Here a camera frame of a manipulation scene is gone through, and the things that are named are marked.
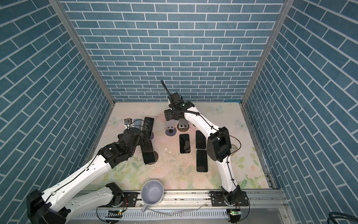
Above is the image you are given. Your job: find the left circuit board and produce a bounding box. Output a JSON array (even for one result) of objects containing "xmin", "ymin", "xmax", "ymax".
[{"xmin": 105, "ymin": 210, "xmax": 123, "ymax": 220}]

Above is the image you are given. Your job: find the blue fabric cylinder speaker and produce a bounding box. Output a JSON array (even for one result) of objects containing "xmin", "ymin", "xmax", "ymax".
[{"xmin": 132, "ymin": 119, "xmax": 144, "ymax": 127}]

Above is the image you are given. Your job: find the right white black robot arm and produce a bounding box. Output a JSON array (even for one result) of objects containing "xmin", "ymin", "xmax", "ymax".
[{"xmin": 164, "ymin": 92, "xmax": 241, "ymax": 201}]

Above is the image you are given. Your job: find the aluminium front rail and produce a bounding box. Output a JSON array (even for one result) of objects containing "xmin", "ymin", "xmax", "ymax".
[{"xmin": 70, "ymin": 189, "xmax": 296, "ymax": 224}]

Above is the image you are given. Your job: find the grey round phone stand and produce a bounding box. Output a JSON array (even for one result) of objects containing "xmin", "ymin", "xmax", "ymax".
[{"xmin": 165, "ymin": 120, "xmax": 177, "ymax": 136}]

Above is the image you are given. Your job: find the wooden base phone stand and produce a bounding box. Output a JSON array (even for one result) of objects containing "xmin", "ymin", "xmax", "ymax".
[{"xmin": 177, "ymin": 119, "xmax": 189, "ymax": 132}]

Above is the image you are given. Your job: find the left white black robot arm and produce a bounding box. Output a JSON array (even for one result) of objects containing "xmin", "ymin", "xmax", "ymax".
[{"xmin": 26, "ymin": 127, "xmax": 152, "ymax": 224}]

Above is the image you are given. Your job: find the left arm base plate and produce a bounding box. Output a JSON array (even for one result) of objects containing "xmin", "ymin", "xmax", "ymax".
[{"xmin": 111, "ymin": 191, "xmax": 139, "ymax": 209}]

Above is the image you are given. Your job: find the right circuit board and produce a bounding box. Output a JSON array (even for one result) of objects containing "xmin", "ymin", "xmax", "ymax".
[{"xmin": 227, "ymin": 209, "xmax": 241, "ymax": 216}]

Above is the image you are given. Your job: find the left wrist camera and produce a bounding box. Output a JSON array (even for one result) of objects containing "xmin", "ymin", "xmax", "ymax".
[{"xmin": 124, "ymin": 118, "xmax": 133, "ymax": 128}]

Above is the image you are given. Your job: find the black phone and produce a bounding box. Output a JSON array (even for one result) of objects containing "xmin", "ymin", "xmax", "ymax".
[
  {"xmin": 195, "ymin": 130, "xmax": 207, "ymax": 150},
  {"xmin": 179, "ymin": 134, "xmax": 191, "ymax": 154},
  {"xmin": 196, "ymin": 149, "xmax": 208, "ymax": 173},
  {"xmin": 140, "ymin": 140, "xmax": 156, "ymax": 164},
  {"xmin": 142, "ymin": 117, "xmax": 154, "ymax": 140}
]

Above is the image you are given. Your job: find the circuit board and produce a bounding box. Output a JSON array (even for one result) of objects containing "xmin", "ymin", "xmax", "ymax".
[
  {"xmin": 227, "ymin": 209, "xmax": 241, "ymax": 216},
  {"xmin": 105, "ymin": 210, "xmax": 123, "ymax": 220}
]

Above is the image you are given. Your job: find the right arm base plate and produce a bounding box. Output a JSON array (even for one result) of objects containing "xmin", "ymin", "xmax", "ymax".
[{"xmin": 208, "ymin": 190, "xmax": 249, "ymax": 207}]

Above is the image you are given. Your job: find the white cable duct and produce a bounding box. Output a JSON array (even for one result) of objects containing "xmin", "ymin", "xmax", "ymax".
[{"xmin": 75, "ymin": 209, "xmax": 228, "ymax": 221}]

